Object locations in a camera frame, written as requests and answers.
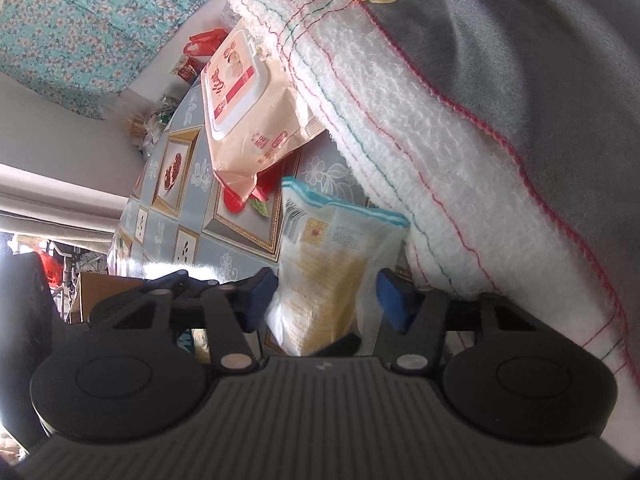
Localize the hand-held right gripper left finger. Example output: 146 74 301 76
87 267 279 372

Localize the red hanging cloth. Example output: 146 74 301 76
37 250 65 287

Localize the pink wet wipes packet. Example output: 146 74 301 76
201 15 327 201

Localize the white stitched towel quilt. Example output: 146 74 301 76
220 0 632 376

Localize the yellow packet blue zip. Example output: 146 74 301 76
264 176 411 358

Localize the fruit printed tablecloth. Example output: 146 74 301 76
115 55 416 356

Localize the metal drying rack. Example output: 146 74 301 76
47 240 111 311

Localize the brown cardboard box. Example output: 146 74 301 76
70 272 151 328

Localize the red plastic bag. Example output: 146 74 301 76
182 29 228 57

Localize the teal floral wall cloth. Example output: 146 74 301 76
0 0 226 122

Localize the grey blanket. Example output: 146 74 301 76
345 0 640 441

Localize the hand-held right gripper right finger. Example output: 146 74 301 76
376 268 553 373

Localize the red snack packet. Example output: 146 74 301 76
174 56 206 82

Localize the clear plastic bag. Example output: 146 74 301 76
144 94 178 142

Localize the dark printed cloth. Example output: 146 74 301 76
7 252 66 411

